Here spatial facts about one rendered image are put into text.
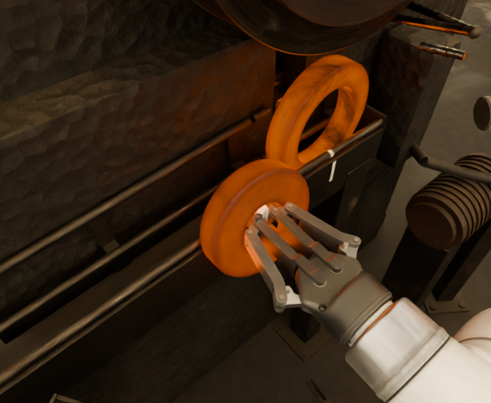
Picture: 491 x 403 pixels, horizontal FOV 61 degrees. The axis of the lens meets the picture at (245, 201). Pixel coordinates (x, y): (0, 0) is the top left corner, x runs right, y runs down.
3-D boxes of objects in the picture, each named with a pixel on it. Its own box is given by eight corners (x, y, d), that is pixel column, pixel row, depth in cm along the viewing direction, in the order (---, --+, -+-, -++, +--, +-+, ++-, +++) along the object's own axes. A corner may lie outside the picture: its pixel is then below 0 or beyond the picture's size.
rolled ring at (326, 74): (387, 51, 58) (367, 42, 59) (301, 77, 47) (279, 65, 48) (345, 161, 69) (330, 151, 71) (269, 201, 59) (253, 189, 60)
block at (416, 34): (350, 144, 85) (378, 28, 67) (375, 128, 88) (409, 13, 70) (393, 172, 79) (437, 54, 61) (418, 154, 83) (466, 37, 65)
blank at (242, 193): (178, 212, 46) (195, 228, 44) (281, 132, 50) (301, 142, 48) (221, 284, 57) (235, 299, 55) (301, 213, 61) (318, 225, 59)
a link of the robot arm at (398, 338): (427, 355, 46) (384, 314, 48) (464, 321, 39) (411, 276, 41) (373, 412, 42) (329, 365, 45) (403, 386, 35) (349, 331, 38)
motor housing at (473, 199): (356, 313, 121) (410, 184, 81) (402, 272, 130) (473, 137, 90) (393, 348, 114) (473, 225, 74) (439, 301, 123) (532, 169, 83)
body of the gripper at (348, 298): (335, 362, 44) (276, 298, 48) (386, 315, 48) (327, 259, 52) (352, 335, 38) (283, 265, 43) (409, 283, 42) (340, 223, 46)
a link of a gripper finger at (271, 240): (323, 293, 47) (314, 301, 46) (257, 230, 52) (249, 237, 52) (330, 277, 44) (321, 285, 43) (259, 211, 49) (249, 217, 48)
